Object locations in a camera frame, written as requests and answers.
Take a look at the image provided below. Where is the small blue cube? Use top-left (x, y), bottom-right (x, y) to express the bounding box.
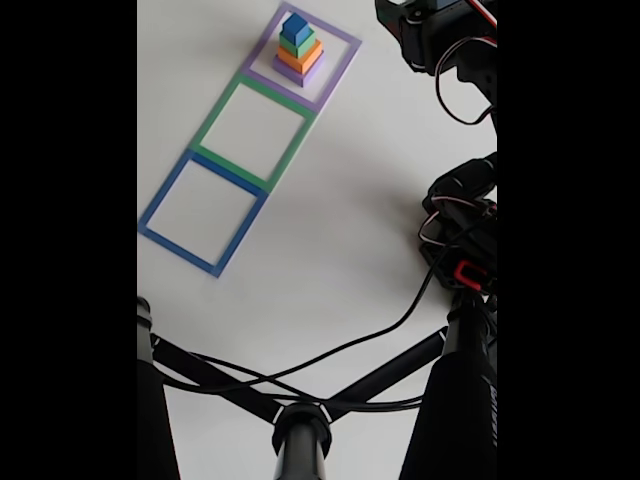
top-left (281, 12), bottom-right (312, 47)

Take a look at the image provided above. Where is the green cube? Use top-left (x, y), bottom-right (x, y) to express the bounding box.
top-left (278, 27), bottom-right (317, 59)

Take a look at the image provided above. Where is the orange flat block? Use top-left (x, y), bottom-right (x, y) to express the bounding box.
top-left (276, 39), bottom-right (325, 76)

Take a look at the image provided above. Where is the purple flat block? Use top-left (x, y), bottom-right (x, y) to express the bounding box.
top-left (272, 49), bottom-right (327, 89)

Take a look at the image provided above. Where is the red table clamp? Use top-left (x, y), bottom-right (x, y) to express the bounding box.
top-left (453, 260), bottom-right (490, 291)

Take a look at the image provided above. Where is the red white black servo wire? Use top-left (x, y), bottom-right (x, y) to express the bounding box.
top-left (434, 0), bottom-right (498, 126)

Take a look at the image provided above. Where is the purple square frame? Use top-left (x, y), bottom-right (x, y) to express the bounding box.
top-left (241, 1), bottom-right (363, 114)

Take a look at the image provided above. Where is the green square frame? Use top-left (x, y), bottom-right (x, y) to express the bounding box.
top-left (192, 72), bottom-right (317, 194)

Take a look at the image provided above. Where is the long black camera cable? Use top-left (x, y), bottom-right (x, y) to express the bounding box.
top-left (159, 209), bottom-right (498, 399)

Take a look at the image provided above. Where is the blue square frame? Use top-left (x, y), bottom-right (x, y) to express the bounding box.
top-left (138, 148), bottom-right (269, 279)

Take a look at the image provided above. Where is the thin black cable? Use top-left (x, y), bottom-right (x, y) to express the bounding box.
top-left (189, 349), bottom-right (429, 411)

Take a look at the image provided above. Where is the black camera tripod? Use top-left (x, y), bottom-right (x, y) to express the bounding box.
top-left (137, 294), bottom-right (498, 480)

